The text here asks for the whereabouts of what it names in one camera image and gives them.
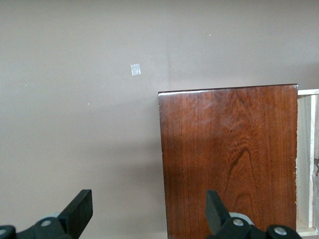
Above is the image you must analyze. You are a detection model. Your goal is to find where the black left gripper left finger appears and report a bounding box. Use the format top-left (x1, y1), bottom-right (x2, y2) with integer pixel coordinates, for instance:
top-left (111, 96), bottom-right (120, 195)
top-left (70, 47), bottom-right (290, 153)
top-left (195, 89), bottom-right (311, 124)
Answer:
top-left (0, 189), bottom-right (93, 239)

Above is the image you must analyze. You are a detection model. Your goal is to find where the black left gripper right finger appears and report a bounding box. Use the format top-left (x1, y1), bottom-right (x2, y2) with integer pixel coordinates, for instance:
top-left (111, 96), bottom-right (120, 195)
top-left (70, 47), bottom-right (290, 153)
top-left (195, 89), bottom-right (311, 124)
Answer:
top-left (205, 189), bottom-right (304, 239)

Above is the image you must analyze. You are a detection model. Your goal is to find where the dark brown wooden cabinet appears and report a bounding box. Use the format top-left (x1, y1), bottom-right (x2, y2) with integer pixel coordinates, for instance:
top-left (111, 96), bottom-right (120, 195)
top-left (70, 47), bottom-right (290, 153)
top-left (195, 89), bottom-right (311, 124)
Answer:
top-left (158, 84), bottom-right (299, 239)

